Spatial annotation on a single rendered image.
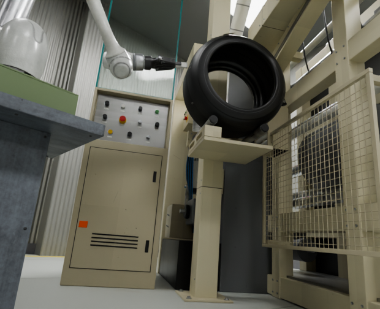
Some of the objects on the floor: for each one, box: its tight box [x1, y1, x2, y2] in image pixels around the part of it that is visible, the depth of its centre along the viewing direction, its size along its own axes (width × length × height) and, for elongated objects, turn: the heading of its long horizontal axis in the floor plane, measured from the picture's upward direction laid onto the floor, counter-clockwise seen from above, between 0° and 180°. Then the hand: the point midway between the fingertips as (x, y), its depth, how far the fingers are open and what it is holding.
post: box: [189, 0, 231, 298], centre depth 204 cm, size 13×13×250 cm
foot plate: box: [175, 289, 234, 303], centre depth 171 cm, size 27×27×2 cm
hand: (181, 65), depth 166 cm, fingers closed
